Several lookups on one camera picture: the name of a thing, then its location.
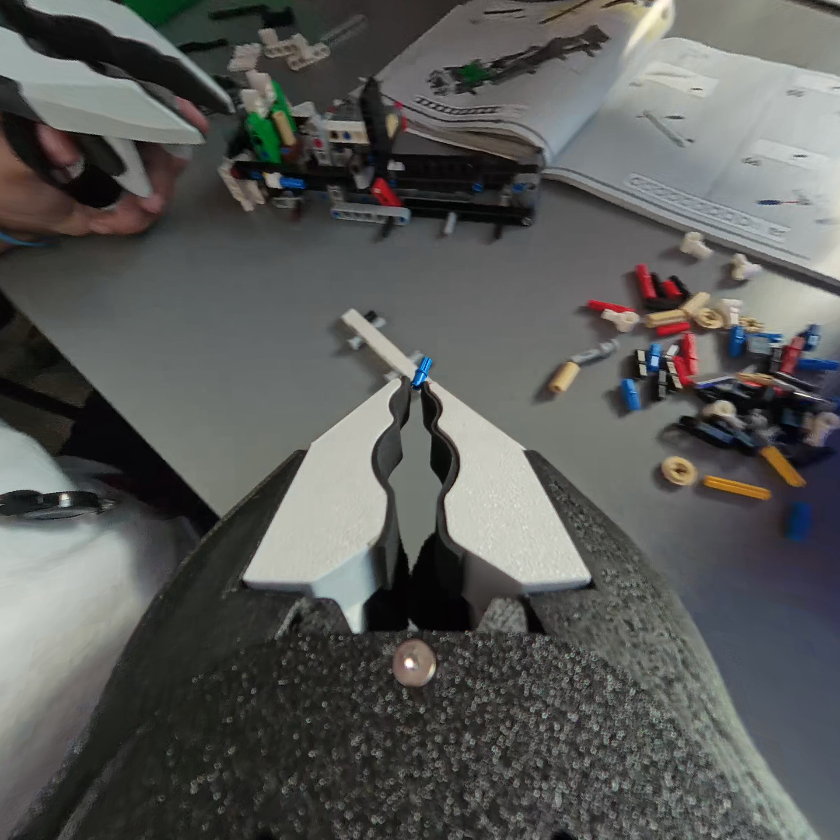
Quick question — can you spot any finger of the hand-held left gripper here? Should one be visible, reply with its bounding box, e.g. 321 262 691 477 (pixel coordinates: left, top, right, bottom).
13 0 235 114
0 26 206 147

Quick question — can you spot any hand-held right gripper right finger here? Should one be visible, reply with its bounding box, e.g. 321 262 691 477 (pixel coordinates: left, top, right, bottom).
420 382 593 621

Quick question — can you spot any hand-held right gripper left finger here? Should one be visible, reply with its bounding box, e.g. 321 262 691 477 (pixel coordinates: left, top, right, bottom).
243 378 411 632

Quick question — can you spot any thin white lego liftarm assembly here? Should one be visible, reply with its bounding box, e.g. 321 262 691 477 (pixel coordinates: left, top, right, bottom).
340 307 427 389

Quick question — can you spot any lego instruction booklet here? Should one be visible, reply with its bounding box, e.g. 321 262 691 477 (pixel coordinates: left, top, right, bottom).
375 0 840 290

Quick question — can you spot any group of white lego pieces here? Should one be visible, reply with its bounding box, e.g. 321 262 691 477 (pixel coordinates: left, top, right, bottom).
226 29 332 73

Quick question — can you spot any grey lego axle pin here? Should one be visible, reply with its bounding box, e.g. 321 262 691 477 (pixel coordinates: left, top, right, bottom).
570 338 621 368

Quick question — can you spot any long grey lego beam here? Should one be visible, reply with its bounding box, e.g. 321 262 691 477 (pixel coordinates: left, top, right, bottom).
320 13 368 48

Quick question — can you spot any pile of small lego parts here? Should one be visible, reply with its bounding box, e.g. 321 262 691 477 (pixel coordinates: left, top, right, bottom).
586 231 840 546

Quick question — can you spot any partly built lego truck chassis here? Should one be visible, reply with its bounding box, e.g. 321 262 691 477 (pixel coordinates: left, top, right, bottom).
218 69 547 245

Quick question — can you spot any person's left hand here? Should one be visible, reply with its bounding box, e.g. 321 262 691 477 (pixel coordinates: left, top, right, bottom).
0 108 212 240

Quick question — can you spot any green plastic bin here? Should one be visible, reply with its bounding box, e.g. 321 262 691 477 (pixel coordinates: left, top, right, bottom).
123 0 201 26

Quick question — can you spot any blue wrist band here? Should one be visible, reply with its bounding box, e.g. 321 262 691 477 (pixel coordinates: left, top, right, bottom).
0 226 61 253

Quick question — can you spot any person's white shirt torso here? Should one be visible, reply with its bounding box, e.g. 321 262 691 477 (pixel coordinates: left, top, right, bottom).
0 420 198 840

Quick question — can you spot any black metal strap buckle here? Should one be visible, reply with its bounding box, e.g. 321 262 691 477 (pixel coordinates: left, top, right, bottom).
0 489 120 524

